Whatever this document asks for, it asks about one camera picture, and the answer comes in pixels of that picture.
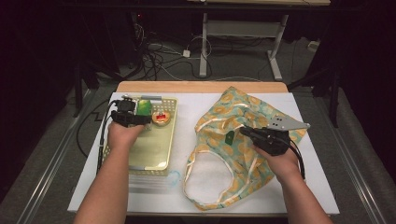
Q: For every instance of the person's right hand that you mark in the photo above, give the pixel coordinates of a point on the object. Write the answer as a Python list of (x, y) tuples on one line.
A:
[(285, 166)]

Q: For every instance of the orange floral cloth bag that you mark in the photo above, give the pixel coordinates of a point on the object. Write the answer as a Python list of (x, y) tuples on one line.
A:
[(224, 112)]

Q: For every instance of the black stand leg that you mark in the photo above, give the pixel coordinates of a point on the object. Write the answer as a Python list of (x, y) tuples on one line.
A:
[(77, 93)]

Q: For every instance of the white power adapter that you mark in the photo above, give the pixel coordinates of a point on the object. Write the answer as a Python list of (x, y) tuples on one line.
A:
[(186, 53)]

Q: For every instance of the pale yellow plastic basket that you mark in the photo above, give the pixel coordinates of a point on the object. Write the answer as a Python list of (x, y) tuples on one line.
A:
[(152, 149)]

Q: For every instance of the white metal desk frame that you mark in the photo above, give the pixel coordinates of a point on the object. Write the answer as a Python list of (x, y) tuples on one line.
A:
[(204, 46)]

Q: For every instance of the metal floor rail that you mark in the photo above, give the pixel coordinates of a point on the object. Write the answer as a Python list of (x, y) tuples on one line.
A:
[(351, 168), (53, 155)]

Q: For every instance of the white table mat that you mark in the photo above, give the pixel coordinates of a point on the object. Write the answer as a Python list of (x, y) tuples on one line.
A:
[(174, 199)]

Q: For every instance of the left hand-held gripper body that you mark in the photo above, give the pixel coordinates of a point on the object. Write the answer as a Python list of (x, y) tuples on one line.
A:
[(124, 116)]

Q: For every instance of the person's left hand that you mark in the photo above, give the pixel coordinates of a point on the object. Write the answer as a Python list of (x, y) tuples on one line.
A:
[(123, 138)]

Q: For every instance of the round snack with red label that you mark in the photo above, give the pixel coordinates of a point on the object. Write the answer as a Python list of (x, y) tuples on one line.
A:
[(161, 118)]

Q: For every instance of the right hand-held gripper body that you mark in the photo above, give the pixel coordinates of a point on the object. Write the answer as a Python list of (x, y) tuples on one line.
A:
[(274, 140)]

